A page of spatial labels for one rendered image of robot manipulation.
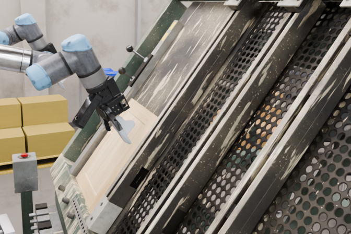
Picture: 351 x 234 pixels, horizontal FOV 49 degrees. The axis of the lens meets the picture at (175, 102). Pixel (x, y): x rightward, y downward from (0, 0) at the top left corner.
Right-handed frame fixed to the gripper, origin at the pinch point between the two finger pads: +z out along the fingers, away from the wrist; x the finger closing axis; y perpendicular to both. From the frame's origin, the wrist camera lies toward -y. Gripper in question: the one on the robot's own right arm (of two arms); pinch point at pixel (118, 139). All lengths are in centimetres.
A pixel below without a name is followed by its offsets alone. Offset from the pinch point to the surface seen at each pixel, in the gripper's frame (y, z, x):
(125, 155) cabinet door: 7.4, 26.8, 31.7
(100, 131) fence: 11, 29, 68
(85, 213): -19, 36, 29
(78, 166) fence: -7, 39, 70
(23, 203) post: -39, 52, 95
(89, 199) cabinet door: -14, 39, 40
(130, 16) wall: 213, 80, 422
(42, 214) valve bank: -33, 45, 63
